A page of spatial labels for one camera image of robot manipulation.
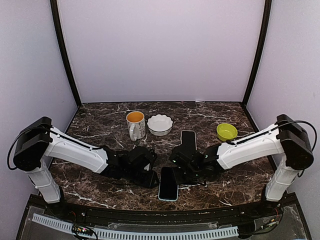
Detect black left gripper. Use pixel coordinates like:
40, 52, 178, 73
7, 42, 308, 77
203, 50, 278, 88
123, 168, 160, 190

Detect light blue phone case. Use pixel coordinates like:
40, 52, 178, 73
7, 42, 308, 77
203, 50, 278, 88
157, 166, 179, 202

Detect beige phone case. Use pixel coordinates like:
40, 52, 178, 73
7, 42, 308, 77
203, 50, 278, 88
179, 130, 198, 152

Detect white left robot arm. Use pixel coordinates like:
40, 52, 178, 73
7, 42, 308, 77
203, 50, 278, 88
7, 116, 160, 218

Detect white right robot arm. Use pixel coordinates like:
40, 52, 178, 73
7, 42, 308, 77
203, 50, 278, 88
169, 114, 316, 217

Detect white floral mug orange inside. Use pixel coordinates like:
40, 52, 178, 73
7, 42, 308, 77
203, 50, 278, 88
126, 111, 146, 142

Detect white scalloped dish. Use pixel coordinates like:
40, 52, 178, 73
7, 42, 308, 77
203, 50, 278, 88
147, 114, 174, 137

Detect lime green bowl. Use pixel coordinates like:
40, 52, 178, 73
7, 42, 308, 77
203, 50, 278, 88
216, 123, 238, 142

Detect small circuit board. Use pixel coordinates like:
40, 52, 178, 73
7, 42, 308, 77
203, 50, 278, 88
71, 224, 94, 238

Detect white slotted cable duct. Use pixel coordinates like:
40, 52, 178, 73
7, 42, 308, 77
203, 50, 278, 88
32, 212, 240, 240

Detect black right frame post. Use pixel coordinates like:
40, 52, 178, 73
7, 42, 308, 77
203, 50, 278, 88
242, 0, 273, 108

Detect black frame post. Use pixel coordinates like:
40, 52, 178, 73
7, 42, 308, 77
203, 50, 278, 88
49, 0, 82, 108
242, 0, 273, 108

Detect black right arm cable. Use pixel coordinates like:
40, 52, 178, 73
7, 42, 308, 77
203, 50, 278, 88
226, 120, 317, 178

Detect black left frame post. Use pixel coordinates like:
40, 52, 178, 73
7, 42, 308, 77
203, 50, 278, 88
49, 0, 82, 108

